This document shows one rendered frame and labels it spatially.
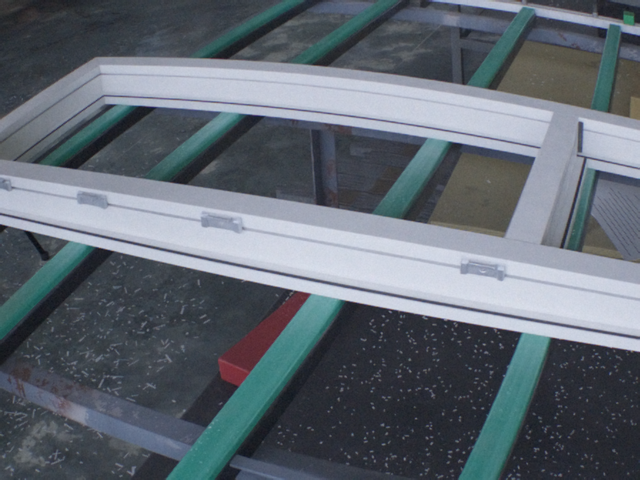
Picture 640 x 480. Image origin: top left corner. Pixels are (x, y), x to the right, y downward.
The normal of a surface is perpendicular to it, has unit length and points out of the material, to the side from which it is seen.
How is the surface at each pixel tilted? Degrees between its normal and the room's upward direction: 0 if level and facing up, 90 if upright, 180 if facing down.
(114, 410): 0
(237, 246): 90
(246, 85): 90
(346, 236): 90
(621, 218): 0
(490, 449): 0
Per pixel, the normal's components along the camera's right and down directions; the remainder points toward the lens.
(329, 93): -0.41, 0.49
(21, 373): -0.06, -0.86
